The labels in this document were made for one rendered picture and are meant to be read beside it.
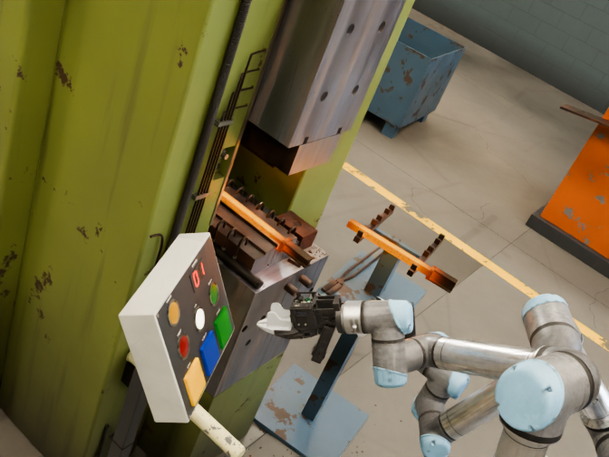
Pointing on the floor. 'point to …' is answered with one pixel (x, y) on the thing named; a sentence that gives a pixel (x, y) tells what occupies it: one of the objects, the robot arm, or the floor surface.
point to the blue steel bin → (414, 76)
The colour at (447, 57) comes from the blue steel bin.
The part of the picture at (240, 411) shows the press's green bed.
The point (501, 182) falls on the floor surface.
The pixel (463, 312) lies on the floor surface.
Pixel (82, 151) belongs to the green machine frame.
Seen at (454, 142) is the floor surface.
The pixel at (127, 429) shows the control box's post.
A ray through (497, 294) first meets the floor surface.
